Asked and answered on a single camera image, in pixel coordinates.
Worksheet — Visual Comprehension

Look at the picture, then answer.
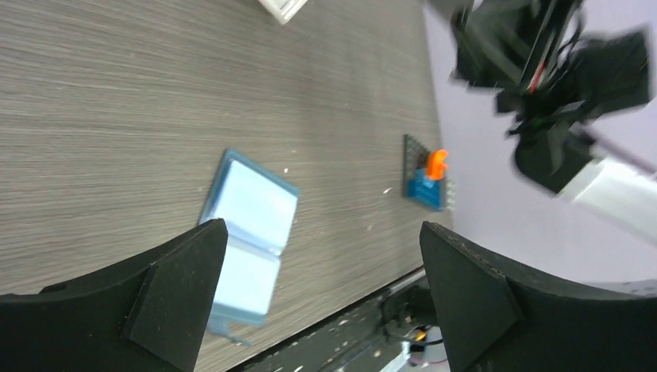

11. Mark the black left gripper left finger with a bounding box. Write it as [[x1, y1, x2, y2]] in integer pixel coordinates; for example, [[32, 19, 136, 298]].
[[1, 219, 228, 371]]

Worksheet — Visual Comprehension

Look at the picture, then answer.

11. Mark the white divided plastic bin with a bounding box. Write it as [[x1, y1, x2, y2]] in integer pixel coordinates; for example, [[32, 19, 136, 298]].
[[259, 0, 307, 25]]

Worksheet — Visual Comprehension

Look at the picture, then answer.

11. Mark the blue leather card holder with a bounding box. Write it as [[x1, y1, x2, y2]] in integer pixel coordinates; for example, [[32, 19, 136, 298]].
[[199, 149, 301, 344]]

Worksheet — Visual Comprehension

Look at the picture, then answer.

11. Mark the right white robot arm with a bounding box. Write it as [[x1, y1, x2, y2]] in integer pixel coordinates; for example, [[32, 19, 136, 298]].
[[450, 1, 656, 242]]

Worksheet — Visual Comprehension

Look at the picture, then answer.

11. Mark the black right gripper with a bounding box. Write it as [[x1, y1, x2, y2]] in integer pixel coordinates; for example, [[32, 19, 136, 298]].
[[449, 0, 586, 114]]

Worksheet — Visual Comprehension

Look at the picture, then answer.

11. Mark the orange toy brick arch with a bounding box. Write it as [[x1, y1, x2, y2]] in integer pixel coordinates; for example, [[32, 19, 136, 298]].
[[425, 149, 449, 181]]

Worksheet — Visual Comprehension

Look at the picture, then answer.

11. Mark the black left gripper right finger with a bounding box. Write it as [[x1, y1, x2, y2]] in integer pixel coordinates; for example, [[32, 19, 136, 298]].
[[419, 222, 656, 371]]

